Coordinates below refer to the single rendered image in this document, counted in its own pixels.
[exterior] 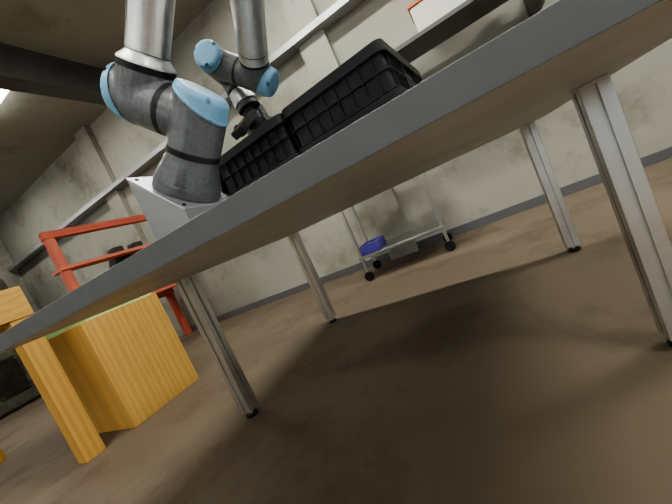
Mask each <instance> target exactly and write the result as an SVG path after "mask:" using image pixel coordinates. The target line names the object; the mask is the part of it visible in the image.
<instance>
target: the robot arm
mask: <svg viewBox="0 0 672 504"><path fill-rule="evenodd" d="M175 3H176V0H126V3H125V31H124V47H123V48H122V49H121V50H119V51H117V52H116V53H115V62H112V63H110V64H108V65H107V66H106V67H105V68H106V70H103V72H102V74H101V78H100V89H101V94H102V97H103V99H104V101H105V103H106V105H107V106H108V108H109V109H110V110H111V111H112V112H113V113H114V114H115V115H117V116H118V117H120V118H122V119H124V120H126V121H127V122H129V123H131V124H133V125H137V126H141V127H143V128H146V129H148V130H151V131H153V132H156V133H158V134H161V135H163V136H166V137H167V139H166V147H165V153H164V155H163V157H162V159H161V161H160V163H159V165H158V167H157V169H156V171H155V172H154V174H153V180H152V186H153V187H154V188H155V189H156V190H157V191H159V192H161V193H162V194H165V195H167V196H170V197H172V198H176V199H179V200H184V201H189V202H196V203H211V202H216V201H218V200H219V199H220V198H221V193H222V186H221V179H220V171H219V163H220V158H221V153H222V148H223V143H224V138H225V132H226V127H227V126H228V115H229V105H228V103H227V102H226V100H225V99H224V98H222V97H221V96H219V95H218V94H216V93H214V92H213V91H211V90H209V89H207V88H205V87H203V86H200V85H198V84H196V83H193V82H191V81H188V80H185V79H181V78H176V77H177V72H176V70H175V69H174V67H173V66H172V64H171V62H170V58H171V47H172V36H173V25H174V14H175ZM230 6H231V12H232V18H233V24H234V31H235V37H236V43H237V49H238V55H237V54H234V53H232V52H229V51H226V50H224V49H222V48H221V47H220V46H219V45H218V44H217V43H215V42H214V41H212V40H210V39H204V40H201V41H200V42H199V43H198V44H197V45H196V47H195V49H194V59H195V61H196V63H197V64H198V66H200V67H201V69H202V70H203V71H204V72H206V73H207V74H208V75H210V76H211V77H212V78H213V79H214V80H216V81H217V82H218V83H219V84H220V85H221V86H222V87H223V88H224V90H225V92H226V94H227V95H228V97H229V99H230V100H231V102H232V104H233V105H234V107H235V109H236V110H237V111H238V113H239V114H240V115H241V116H244V117H243V118H242V119H241V121H240V122H239V123H238V124H236V125H235V126H234V129H233V131H232V132H231V136H232V137H233V138H234V139H235V140H238V139H239V138H240V137H244V136H245V135H246V133H247V134H248V135H249V134H251V133H252V132H253V131H255V130H256V129H257V128H258V127H260V126H261V125H262V124H264V123H265V122H266V121H268V120H269V119H270V118H272V116H269V115H268V113H267V112H266V110H265V108H264V107H263V105H262V104H260V103H259V101H258V99H257V96H256V95H255V93H256V94H259V95H262V96H266V97H272V96H273V95H274V94H275V93H276V91H277V89H278V86H279V80H280V77H279V73H278V71H277V69H275V68H273V67H272V66H269V56H268V43H267V30H266V17H265V4H264V0H230Z"/></svg>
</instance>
